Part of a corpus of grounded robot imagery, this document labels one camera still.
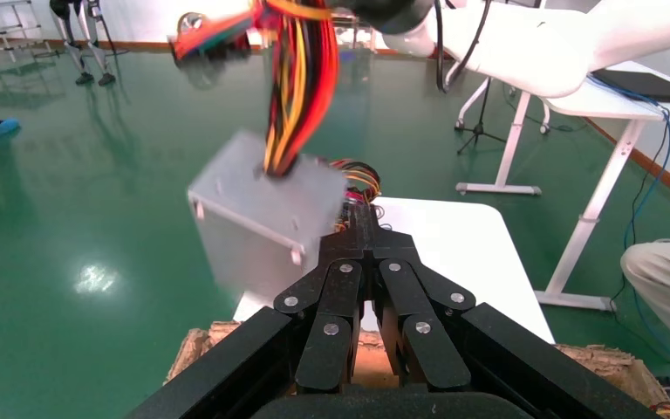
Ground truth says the grey legged standing figure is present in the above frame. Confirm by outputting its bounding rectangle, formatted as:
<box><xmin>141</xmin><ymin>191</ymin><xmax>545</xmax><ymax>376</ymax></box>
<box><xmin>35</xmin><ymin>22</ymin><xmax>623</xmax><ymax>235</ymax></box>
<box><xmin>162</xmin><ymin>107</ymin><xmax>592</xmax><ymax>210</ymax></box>
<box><xmin>48</xmin><ymin>0</ymin><xmax>118</xmax><ymax>88</ymax></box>

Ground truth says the white desk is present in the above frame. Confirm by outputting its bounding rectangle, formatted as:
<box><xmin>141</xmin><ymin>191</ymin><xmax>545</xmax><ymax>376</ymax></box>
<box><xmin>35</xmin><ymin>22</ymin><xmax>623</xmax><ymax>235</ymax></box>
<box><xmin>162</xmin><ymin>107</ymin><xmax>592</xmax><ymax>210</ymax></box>
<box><xmin>455</xmin><ymin>60</ymin><xmax>670</xmax><ymax>313</ymax></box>

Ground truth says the black tripod stand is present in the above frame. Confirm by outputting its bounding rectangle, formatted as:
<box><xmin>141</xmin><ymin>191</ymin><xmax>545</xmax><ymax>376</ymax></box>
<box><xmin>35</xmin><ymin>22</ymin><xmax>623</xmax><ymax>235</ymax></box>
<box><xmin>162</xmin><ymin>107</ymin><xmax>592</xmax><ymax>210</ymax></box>
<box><xmin>456</xmin><ymin>78</ymin><xmax>508</xmax><ymax>157</ymax></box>

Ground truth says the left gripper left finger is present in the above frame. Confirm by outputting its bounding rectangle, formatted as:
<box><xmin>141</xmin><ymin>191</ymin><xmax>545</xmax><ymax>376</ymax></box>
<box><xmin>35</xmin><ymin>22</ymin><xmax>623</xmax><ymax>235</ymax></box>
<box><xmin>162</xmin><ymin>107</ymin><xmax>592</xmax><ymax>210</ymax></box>
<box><xmin>272</xmin><ymin>202</ymin><xmax>372</xmax><ymax>393</ymax></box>

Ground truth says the brown cardboard divider box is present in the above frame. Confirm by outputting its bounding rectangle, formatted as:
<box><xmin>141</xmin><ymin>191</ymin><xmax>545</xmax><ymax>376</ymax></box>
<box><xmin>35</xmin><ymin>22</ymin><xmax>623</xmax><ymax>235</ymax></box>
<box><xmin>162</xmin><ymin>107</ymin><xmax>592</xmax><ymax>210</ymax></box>
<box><xmin>164</xmin><ymin>320</ymin><xmax>670</xmax><ymax>406</ymax></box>

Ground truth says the blue cable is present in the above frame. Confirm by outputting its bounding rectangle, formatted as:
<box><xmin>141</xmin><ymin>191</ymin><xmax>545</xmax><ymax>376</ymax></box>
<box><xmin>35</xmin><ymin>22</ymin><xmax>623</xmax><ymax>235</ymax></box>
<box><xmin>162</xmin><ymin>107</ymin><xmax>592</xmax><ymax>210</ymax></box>
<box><xmin>588</xmin><ymin>73</ymin><xmax>670</xmax><ymax>397</ymax></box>

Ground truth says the black laptop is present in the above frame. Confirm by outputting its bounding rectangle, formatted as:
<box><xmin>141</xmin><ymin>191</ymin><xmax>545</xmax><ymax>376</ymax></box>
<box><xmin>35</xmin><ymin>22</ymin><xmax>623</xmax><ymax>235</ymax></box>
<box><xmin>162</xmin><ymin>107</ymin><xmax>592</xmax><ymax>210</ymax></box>
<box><xmin>591</xmin><ymin>68</ymin><xmax>670</xmax><ymax>106</ymax></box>

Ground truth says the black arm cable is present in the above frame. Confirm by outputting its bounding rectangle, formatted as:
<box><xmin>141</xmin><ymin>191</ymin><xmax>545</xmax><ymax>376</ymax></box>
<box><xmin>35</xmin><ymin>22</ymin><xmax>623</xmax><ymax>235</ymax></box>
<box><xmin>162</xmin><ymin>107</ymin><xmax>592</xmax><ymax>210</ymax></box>
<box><xmin>434</xmin><ymin>0</ymin><xmax>493</xmax><ymax>95</ymax></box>

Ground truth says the metal rack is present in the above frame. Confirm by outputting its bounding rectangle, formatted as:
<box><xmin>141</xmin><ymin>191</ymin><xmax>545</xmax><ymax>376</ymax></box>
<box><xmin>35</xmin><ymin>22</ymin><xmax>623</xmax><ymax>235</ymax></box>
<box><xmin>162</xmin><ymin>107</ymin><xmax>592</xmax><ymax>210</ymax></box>
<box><xmin>0</xmin><ymin>0</ymin><xmax>53</xmax><ymax>64</ymax></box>

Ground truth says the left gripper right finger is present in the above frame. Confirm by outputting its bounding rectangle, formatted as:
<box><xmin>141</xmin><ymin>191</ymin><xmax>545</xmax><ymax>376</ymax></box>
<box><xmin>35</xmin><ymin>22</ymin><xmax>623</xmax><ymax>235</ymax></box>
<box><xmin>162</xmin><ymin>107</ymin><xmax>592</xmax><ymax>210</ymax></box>
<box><xmin>368</xmin><ymin>202</ymin><xmax>477</xmax><ymax>391</ymax></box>

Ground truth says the multicoloured wire bundle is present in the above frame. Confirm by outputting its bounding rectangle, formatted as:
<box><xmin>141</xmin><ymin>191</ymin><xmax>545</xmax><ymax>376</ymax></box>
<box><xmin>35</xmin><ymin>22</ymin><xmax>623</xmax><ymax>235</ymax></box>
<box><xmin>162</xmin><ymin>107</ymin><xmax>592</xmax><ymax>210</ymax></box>
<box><xmin>327</xmin><ymin>159</ymin><xmax>384</xmax><ymax>232</ymax></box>

